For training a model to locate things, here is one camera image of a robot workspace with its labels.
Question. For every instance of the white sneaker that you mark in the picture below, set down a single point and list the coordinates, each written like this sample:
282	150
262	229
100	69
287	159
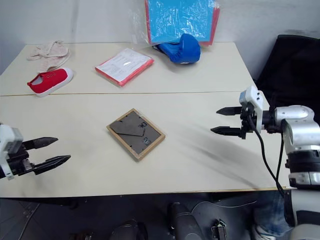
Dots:
262	231

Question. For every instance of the wooden picture frame face-down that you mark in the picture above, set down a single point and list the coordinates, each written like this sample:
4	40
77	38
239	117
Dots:
136	133

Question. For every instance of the large dark rounded shape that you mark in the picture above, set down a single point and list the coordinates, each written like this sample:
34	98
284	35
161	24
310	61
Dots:
185	222

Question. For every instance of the red folder with papers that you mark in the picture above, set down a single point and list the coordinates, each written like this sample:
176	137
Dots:
123	66

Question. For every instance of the black fabric chair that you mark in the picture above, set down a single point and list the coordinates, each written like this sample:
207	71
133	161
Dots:
292	67

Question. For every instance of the small black clip device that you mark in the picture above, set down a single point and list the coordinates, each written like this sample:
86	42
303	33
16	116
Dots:
218	228

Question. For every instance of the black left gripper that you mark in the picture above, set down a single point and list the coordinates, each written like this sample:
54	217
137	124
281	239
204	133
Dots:
20	162

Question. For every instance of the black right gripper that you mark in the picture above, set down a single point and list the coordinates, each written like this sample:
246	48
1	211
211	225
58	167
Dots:
247	125

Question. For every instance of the blue jeans leg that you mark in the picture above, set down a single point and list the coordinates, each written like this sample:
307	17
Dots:
271	210

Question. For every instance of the pale pink crumpled cloth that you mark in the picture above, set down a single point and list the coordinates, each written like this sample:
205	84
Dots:
51	53

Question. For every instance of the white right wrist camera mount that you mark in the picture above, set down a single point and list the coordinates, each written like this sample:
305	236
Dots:
255	100

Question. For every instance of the blue boxing glove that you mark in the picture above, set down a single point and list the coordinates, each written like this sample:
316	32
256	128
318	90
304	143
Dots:
183	51

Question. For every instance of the small dark rounded shape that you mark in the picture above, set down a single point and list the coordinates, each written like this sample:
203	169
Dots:
128	231

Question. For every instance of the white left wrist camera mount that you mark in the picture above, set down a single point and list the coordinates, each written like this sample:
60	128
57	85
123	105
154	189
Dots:
7	140

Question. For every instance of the red canvas shoe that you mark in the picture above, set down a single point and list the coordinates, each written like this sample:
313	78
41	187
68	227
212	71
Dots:
51	81

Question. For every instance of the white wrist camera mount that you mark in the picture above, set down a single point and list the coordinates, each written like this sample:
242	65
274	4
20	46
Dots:
255	100
7	140

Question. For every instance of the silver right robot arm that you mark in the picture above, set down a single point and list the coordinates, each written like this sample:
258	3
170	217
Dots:
298	130

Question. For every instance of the blue board in plastic bag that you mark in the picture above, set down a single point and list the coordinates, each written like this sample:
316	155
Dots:
180	20

